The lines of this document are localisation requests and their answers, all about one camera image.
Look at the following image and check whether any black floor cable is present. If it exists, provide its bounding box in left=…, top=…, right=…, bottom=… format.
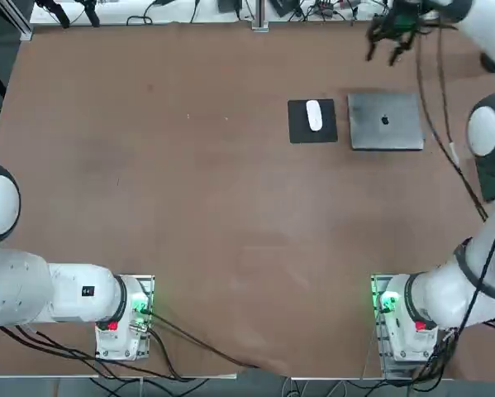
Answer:
left=0, top=324, right=215, bottom=384

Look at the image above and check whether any black tripod leg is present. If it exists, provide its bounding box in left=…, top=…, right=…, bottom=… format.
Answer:
left=35, top=0, right=73, bottom=29
left=79, top=0, right=102, bottom=26

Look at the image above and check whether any black mouse pad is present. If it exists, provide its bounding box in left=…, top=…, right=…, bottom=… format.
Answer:
left=287, top=98, right=340, bottom=145

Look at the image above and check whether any grey closed laptop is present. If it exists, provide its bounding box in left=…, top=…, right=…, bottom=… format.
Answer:
left=346, top=92, right=427, bottom=151

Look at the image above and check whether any black cable with white tag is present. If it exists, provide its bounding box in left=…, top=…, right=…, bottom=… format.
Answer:
left=436, top=16, right=490, bottom=222

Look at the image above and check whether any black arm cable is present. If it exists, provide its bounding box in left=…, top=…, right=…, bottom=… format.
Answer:
left=412, top=24, right=490, bottom=222

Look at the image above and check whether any black base cable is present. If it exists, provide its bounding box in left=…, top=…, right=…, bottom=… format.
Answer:
left=145, top=309, right=281, bottom=371
left=145, top=324, right=182, bottom=380

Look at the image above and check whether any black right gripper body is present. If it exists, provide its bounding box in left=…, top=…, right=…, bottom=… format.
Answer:
left=385, top=0, right=422, bottom=36

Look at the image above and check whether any white computer mouse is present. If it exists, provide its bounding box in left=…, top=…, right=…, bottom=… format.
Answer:
left=305, top=99, right=323, bottom=132

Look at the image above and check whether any aluminium camera post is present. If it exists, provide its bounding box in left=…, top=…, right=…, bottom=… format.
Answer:
left=252, top=0, right=270, bottom=32

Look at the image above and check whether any aluminium rail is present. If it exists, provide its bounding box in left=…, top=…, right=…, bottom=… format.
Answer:
left=0, top=0, right=35, bottom=42

